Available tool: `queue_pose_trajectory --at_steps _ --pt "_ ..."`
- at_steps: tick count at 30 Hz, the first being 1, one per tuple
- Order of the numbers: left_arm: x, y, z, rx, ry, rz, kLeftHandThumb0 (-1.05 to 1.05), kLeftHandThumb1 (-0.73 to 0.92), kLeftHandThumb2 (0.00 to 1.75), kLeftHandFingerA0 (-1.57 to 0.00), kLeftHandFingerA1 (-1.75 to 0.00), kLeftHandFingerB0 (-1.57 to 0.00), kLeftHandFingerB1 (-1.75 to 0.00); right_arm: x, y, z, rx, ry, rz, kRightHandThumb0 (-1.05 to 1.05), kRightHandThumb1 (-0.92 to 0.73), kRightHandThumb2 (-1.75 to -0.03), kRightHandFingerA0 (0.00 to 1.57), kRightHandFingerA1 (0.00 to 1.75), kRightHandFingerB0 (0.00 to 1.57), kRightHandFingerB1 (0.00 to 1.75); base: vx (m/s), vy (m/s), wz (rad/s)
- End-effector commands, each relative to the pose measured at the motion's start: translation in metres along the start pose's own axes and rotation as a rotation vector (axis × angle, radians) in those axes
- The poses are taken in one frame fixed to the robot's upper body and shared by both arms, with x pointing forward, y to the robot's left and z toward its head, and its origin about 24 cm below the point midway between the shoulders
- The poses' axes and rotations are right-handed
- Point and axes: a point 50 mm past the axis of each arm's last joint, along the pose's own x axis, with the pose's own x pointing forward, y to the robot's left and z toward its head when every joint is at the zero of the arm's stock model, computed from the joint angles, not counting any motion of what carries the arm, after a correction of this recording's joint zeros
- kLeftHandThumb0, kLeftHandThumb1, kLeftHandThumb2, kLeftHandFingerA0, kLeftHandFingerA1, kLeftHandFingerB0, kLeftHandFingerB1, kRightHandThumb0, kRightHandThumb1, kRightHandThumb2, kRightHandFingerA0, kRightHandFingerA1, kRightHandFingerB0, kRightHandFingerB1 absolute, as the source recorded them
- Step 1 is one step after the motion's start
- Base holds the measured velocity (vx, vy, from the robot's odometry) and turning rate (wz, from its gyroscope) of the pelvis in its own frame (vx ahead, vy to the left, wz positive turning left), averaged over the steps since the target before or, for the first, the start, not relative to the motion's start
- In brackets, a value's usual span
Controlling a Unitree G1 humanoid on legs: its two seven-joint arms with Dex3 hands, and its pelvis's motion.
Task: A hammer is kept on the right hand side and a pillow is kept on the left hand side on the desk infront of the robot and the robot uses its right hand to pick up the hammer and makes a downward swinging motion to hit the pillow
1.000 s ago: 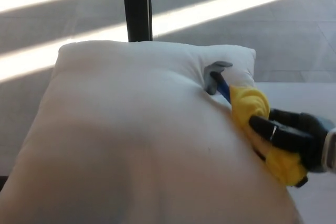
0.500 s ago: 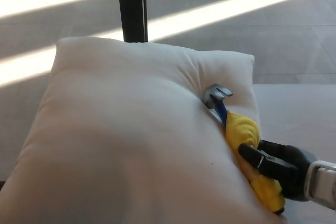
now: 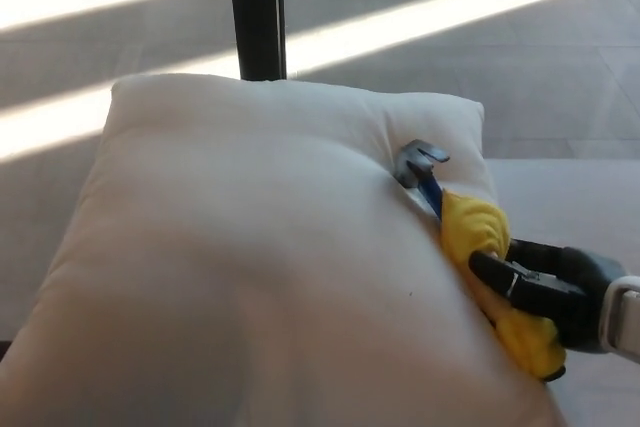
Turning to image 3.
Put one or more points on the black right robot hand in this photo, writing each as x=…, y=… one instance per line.
x=550, y=287

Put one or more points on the yellow cloth wrap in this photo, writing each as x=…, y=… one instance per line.
x=475, y=222

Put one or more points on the claw hammer with blue neck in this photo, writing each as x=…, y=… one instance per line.
x=417, y=162

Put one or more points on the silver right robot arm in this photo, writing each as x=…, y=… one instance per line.
x=622, y=312

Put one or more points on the white square pillow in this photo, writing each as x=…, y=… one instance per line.
x=240, y=247

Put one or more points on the black vertical post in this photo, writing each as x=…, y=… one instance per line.
x=256, y=12

